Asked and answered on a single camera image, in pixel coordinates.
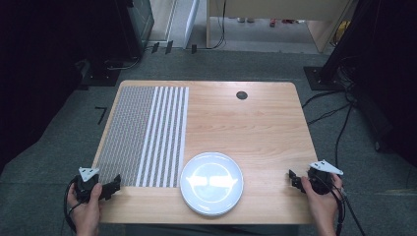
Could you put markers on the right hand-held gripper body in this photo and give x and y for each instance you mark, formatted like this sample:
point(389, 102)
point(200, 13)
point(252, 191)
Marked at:
point(320, 182)

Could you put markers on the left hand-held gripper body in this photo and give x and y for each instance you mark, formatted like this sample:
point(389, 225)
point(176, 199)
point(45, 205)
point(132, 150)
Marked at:
point(86, 187)

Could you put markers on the white round plate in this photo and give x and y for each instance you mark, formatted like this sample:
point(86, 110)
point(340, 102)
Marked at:
point(211, 183)

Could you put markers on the person's right hand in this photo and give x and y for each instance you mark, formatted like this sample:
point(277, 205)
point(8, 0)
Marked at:
point(320, 206)

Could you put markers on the person's left hand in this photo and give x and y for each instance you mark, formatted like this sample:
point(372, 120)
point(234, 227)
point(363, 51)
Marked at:
point(84, 213)

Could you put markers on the grey striped placemat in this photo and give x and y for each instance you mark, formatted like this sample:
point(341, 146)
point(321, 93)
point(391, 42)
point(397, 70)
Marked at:
point(137, 137)

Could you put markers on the black round table grommet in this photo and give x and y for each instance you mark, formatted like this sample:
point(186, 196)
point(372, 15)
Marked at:
point(242, 95)

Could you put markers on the dark curtain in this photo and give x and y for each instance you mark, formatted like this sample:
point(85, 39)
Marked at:
point(39, 65)

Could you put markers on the black metal stand column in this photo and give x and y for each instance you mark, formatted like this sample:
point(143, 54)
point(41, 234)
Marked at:
point(350, 39)

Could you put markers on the yellow object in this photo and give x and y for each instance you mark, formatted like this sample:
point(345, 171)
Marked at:
point(342, 31)

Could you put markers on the red small object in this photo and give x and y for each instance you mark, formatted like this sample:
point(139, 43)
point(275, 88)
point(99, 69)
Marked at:
point(272, 23)

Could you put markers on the dark glass-front cabinet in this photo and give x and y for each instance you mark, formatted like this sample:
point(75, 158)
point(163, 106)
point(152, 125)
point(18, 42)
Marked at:
point(141, 23)

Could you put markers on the light wooden desk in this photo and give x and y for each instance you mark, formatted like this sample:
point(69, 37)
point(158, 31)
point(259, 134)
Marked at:
point(278, 8)

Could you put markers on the white upright board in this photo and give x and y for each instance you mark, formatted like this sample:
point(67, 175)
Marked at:
point(191, 23)

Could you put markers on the black stand base plate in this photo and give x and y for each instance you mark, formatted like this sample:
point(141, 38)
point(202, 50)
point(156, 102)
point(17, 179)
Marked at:
point(101, 73)
point(319, 78)

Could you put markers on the black floor bracket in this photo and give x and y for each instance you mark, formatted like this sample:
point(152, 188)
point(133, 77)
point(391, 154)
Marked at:
point(169, 47)
point(194, 48)
point(155, 47)

